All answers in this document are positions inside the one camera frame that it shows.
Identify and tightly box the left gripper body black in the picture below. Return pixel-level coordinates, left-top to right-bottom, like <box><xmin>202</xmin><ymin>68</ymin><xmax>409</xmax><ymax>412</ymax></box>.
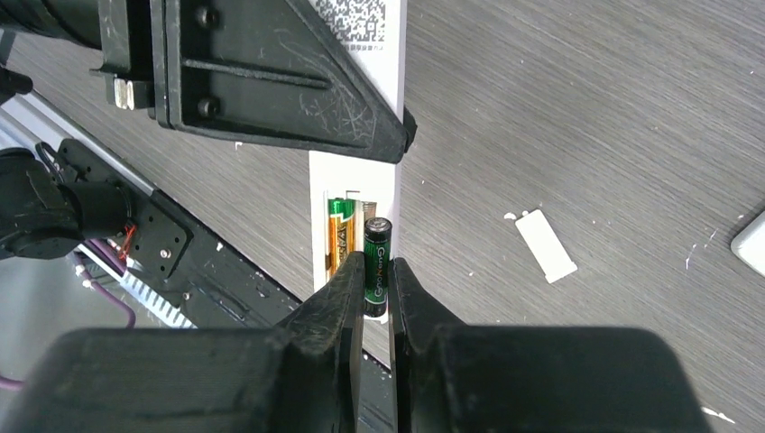
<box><xmin>1</xmin><ymin>1</ymin><xmax>168</xmax><ymax>127</ymax></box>

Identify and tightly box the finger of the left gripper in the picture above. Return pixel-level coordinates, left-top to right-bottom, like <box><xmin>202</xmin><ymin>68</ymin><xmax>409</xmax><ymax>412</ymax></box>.
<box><xmin>402</xmin><ymin>106</ymin><xmax>418</xmax><ymax>152</ymax></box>
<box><xmin>150</xmin><ymin>1</ymin><xmax>410</xmax><ymax>163</ymax></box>

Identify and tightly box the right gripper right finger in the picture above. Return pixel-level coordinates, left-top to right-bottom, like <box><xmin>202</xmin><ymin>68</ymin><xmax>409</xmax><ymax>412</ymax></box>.
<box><xmin>390</xmin><ymin>258</ymin><xmax>710</xmax><ymax>432</ymax></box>

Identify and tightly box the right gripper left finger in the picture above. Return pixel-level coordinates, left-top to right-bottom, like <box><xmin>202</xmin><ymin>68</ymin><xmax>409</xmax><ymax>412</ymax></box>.
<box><xmin>1</xmin><ymin>253</ymin><xmax>364</xmax><ymax>432</ymax></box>

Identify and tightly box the gold green AAA battery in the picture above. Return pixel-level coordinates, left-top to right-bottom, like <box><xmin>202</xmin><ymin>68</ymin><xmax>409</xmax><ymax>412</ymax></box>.
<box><xmin>327</xmin><ymin>198</ymin><xmax>355</xmax><ymax>279</ymax></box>

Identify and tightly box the green yellow battery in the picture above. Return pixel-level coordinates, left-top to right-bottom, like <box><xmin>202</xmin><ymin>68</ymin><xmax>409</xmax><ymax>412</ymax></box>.
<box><xmin>364</xmin><ymin>216</ymin><xmax>392</xmax><ymax>318</ymax></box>

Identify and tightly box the narrow white battery cover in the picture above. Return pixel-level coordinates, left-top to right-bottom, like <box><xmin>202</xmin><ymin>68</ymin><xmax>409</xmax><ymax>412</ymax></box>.
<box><xmin>515</xmin><ymin>209</ymin><xmax>578</xmax><ymax>284</ymax></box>

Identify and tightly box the white remote with dark buttons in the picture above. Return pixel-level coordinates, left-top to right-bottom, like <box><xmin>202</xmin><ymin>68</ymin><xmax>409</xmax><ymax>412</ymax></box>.
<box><xmin>730</xmin><ymin>212</ymin><xmax>764</xmax><ymax>276</ymax></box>

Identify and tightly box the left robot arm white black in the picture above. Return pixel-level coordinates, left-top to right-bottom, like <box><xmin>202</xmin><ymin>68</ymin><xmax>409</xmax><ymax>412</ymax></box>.
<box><xmin>1</xmin><ymin>1</ymin><xmax>417</xmax><ymax>260</ymax></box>

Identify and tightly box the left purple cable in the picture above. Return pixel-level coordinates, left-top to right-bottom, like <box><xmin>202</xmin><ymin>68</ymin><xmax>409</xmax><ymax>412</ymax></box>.
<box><xmin>0</xmin><ymin>238</ymin><xmax>137</xmax><ymax>392</ymax></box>

